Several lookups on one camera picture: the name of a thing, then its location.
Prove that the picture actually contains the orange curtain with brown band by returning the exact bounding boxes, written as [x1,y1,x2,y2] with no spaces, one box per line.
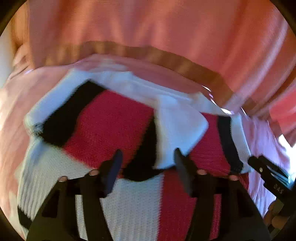
[11,1,295,145]

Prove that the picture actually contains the person's right hand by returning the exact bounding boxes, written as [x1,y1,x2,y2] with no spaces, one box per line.
[263,200,290,230]

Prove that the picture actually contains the pink floral bed blanket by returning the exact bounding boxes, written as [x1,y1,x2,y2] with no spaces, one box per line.
[1,54,290,235]

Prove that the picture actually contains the white red black knit sweater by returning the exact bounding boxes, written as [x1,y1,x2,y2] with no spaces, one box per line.
[18,70,250,240]

